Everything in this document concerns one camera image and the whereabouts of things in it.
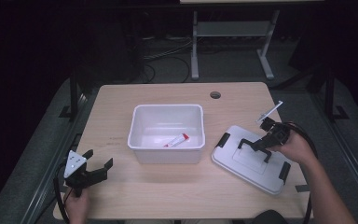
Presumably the white ointment tube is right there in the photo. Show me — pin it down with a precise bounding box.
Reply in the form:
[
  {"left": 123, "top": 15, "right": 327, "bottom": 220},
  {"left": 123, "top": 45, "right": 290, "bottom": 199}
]
[{"left": 163, "top": 133, "right": 191, "bottom": 148}]

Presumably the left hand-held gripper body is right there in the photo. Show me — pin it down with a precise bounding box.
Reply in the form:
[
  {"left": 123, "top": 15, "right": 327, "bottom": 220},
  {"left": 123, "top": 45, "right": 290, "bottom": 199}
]
[{"left": 62, "top": 149, "right": 108, "bottom": 198}]

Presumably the bundle of floor cables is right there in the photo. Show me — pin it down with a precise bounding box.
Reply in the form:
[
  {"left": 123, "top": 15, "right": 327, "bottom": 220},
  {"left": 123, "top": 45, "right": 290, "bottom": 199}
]
[{"left": 130, "top": 35, "right": 194, "bottom": 84}]

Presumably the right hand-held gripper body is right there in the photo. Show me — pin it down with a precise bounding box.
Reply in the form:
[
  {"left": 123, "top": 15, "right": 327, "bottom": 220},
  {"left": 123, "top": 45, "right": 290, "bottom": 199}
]
[{"left": 255, "top": 100, "right": 292, "bottom": 147}]

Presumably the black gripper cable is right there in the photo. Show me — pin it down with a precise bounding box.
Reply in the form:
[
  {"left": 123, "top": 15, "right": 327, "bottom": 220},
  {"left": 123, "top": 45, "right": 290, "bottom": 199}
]
[
  {"left": 285, "top": 121, "right": 321, "bottom": 224},
  {"left": 52, "top": 160, "right": 72, "bottom": 224}
]

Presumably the white metal desk frame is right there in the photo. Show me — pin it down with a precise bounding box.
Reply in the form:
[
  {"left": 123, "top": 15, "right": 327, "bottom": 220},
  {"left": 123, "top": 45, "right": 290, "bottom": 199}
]
[{"left": 190, "top": 8, "right": 282, "bottom": 81}]

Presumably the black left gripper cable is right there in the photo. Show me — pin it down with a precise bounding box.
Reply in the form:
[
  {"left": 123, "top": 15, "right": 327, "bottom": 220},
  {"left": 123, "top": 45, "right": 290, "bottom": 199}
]
[{"left": 52, "top": 160, "right": 72, "bottom": 224}]

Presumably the person's right hand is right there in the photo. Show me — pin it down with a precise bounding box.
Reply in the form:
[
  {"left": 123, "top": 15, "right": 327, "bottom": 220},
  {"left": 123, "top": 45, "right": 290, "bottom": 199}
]
[{"left": 266, "top": 130, "right": 318, "bottom": 166}]

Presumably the white plastic storage box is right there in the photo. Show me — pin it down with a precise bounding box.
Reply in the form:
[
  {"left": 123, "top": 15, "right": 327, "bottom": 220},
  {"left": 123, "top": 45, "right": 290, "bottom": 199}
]
[{"left": 127, "top": 104, "right": 206, "bottom": 165}]

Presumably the person's left hand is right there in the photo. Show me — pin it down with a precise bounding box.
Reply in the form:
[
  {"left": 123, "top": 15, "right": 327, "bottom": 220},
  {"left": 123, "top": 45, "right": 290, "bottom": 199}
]
[{"left": 62, "top": 188, "right": 90, "bottom": 224}]

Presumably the dark rounded object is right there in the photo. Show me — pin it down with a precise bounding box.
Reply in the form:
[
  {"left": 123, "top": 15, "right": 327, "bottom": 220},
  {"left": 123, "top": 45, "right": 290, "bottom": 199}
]
[{"left": 251, "top": 208, "right": 289, "bottom": 224}]

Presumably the white lid with black handle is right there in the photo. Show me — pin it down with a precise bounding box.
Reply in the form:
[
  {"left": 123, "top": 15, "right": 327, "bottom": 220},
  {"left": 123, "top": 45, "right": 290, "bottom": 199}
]
[{"left": 211, "top": 124, "right": 293, "bottom": 196}]

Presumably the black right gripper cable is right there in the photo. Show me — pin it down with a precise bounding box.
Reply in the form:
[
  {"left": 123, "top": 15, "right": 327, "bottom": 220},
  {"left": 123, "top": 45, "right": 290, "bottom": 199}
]
[{"left": 285, "top": 121, "right": 321, "bottom": 224}]

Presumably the black metal stand post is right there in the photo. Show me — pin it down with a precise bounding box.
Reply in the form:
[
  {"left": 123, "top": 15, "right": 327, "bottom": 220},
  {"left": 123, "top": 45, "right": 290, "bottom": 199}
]
[
  {"left": 324, "top": 66, "right": 350, "bottom": 121},
  {"left": 58, "top": 74, "right": 80, "bottom": 121}
]

